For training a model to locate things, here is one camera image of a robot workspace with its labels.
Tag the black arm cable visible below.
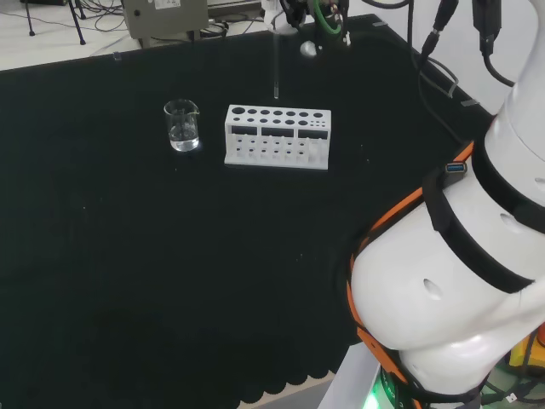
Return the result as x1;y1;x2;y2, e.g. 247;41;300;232
406;0;517;141

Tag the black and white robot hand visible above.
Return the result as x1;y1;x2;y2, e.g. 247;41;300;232
261;0;353;59

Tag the black tripod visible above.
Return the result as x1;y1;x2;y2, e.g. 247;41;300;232
20;0;87;45

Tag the black floor cable bundle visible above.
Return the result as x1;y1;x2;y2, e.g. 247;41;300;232
186;11;267;40

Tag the clear glass rod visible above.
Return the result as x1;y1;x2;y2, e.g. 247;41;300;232
272;32;281;101

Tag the white test tube rack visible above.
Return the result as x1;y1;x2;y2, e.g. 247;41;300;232
223;104;332;171

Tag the clear glass beaker with water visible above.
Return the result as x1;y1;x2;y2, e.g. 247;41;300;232
163;98;201;153

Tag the black bench cloth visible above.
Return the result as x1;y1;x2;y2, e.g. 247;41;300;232
0;13;499;409

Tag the green cable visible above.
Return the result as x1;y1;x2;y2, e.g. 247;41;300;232
313;0;344;34

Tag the yellow stop button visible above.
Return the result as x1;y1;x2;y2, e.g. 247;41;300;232
508;331;545;372

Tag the grey metal cabinet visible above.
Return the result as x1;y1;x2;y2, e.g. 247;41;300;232
121;0;210;47

